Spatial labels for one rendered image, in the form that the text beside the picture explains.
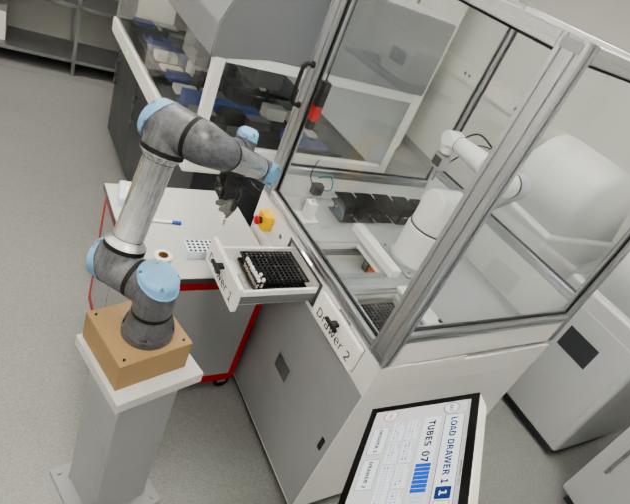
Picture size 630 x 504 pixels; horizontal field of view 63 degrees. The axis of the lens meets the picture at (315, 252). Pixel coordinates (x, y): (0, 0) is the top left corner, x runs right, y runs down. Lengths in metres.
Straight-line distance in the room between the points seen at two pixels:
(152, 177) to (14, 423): 1.36
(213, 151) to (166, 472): 1.45
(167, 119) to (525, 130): 0.86
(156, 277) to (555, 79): 1.08
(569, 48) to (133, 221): 1.12
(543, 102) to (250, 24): 1.37
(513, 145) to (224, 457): 1.76
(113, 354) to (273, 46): 1.47
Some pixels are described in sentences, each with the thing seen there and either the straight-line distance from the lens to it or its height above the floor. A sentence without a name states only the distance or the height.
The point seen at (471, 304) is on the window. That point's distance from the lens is 1.74.
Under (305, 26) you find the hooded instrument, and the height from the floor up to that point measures 1.58.
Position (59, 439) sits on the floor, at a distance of 2.41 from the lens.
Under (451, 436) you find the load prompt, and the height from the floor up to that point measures 1.15.
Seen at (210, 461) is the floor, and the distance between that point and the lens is 2.43.
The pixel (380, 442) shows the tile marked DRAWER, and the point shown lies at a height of 1.01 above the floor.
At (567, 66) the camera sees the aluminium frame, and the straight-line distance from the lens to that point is 1.33.
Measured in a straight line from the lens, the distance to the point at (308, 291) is 1.93.
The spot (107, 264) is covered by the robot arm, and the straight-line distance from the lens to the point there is 1.50.
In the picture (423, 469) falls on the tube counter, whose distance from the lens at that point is 1.28.
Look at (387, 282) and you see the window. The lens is 1.65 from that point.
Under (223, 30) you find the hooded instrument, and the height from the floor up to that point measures 1.48.
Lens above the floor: 2.02
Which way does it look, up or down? 32 degrees down
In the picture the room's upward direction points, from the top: 25 degrees clockwise
